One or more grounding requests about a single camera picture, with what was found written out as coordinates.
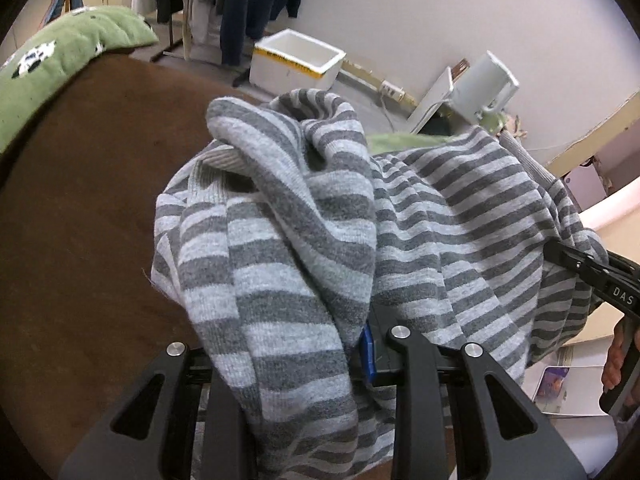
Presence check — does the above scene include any light green cloth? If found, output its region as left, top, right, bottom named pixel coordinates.
left=366, top=131, right=453, bottom=153

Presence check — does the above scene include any white printed box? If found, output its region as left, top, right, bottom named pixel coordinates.
left=531, top=347, right=623, bottom=418

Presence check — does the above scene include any green panda-print blanket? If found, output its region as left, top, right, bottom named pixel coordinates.
left=0, top=5, right=160, bottom=156

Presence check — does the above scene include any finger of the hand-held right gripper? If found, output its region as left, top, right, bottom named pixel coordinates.
left=544, top=240, right=613, bottom=281

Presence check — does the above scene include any black clothes rack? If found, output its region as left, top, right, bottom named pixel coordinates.
left=150, top=10, right=251, bottom=86

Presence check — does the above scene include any grey striped hoodie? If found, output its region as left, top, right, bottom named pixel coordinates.
left=150, top=88, right=613, bottom=480

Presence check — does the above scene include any white plastic appliance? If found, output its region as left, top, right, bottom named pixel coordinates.
left=451, top=50, right=521, bottom=126

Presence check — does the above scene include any white leaning board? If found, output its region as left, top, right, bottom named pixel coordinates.
left=406, top=66, right=455, bottom=135

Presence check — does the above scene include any person's right hand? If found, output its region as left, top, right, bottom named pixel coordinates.
left=601, top=319, right=627, bottom=396

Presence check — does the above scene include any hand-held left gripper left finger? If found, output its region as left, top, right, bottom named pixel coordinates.
left=60, top=342, right=261, bottom=480

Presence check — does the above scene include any white foam box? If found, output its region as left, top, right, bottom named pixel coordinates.
left=249, top=29, right=347, bottom=97

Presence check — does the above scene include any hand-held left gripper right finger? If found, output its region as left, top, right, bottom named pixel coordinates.
left=359, top=305, right=587, bottom=480

